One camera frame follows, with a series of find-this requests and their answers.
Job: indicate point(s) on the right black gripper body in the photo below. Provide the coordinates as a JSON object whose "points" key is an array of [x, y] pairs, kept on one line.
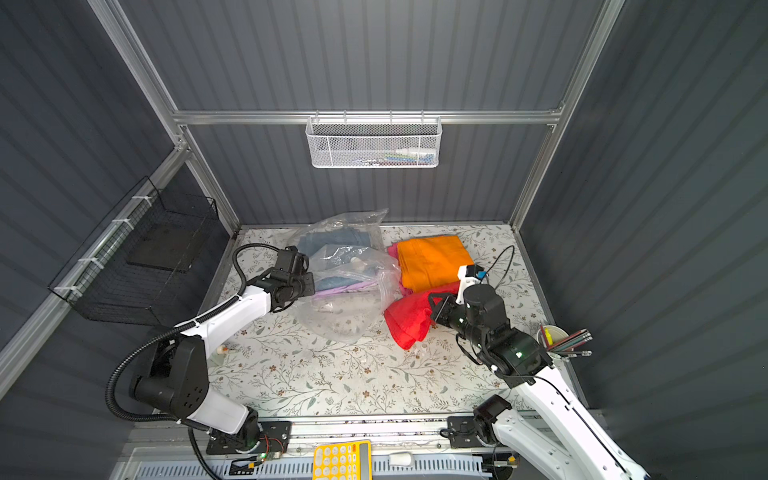
{"points": [[442, 309]]}

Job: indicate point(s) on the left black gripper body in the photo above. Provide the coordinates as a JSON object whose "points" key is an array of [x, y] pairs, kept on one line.
{"points": [[303, 282]]}

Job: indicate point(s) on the red garment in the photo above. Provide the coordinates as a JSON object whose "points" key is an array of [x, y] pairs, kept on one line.
{"points": [[409, 319]]}

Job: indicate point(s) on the orange trousers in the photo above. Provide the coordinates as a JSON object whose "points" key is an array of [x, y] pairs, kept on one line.
{"points": [[430, 262]]}

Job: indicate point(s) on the clear plastic vacuum bag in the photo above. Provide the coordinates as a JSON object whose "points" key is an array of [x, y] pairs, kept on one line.
{"points": [[346, 318]]}

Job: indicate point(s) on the pink trousers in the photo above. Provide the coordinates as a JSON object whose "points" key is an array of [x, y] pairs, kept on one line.
{"points": [[393, 252]]}

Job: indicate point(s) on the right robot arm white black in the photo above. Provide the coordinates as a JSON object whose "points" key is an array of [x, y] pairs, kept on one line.
{"points": [[579, 448]]}

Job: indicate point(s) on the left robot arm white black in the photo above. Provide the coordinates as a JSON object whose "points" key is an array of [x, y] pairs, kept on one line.
{"points": [[175, 380]]}

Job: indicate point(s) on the grey blue folded garment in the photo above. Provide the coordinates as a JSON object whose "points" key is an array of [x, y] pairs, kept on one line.
{"points": [[329, 255]]}

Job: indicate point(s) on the lilac folded garment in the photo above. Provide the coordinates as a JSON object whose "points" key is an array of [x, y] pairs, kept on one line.
{"points": [[360, 286]]}

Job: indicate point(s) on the cup with pens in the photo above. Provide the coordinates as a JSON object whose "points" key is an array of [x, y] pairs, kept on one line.
{"points": [[562, 344]]}

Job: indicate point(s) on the small white box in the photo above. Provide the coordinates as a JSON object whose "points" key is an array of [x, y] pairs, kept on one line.
{"points": [[401, 459]]}

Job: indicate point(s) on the white bottle in basket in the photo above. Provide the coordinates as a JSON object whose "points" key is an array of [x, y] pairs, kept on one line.
{"points": [[417, 152]]}

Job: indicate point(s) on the yellow calculator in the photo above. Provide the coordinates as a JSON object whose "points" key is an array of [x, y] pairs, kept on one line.
{"points": [[343, 461]]}

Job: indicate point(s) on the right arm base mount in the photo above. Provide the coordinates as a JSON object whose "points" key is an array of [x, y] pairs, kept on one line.
{"points": [[475, 430]]}

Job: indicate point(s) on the white wire mesh basket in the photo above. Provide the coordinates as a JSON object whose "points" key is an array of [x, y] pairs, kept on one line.
{"points": [[369, 145]]}

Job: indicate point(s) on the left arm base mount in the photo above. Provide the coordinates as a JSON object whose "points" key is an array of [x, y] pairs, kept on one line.
{"points": [[254, 437]]}

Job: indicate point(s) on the black wire mesh basket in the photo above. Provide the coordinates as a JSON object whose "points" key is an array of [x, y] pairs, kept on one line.
{"points": [[154, 266]]}

